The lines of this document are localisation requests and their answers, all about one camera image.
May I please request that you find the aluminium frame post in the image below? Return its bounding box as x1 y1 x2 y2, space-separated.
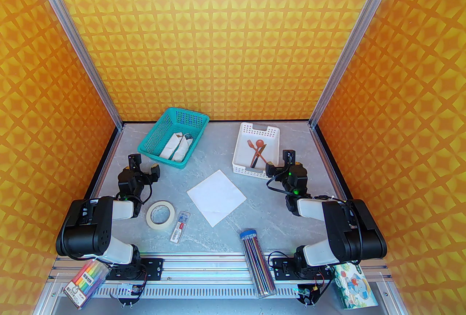
309 0 411 127
18 0 123 128

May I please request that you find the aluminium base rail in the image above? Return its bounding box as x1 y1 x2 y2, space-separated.
49 252 392 285

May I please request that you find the white slotted cable duct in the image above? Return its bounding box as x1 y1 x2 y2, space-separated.
96 283 303 299

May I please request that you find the rolled white napkin bundle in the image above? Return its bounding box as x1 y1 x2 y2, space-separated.
159 132 195 162

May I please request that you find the masking tape roll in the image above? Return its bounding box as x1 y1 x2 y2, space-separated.
146 200 177 231

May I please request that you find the white paper napkin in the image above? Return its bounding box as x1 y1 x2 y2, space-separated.
186 170 247 227

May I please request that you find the cutlery piece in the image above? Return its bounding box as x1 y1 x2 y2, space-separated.
171 133 194 161

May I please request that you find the white plastic perforated basket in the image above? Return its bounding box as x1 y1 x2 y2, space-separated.
232 122 281 180

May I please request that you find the teal plastic mesh basket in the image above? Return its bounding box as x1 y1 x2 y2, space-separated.
137 107 210 169

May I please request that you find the small controller board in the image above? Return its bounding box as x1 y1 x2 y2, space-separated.
297 283 323 307
119 283 145 307

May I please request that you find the brown knife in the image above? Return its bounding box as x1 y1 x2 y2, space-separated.
250 144 268 168

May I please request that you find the colour marker pack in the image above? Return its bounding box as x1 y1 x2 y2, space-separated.
63 258 112 308

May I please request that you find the small clear refill box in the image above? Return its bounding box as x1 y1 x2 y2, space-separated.
170 211 190 243

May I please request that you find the cartoon print tissue pack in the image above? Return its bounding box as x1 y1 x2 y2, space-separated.
333 261 378 309

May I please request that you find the clear pencil tube blue cap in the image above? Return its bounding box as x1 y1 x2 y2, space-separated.
239 229 276 299

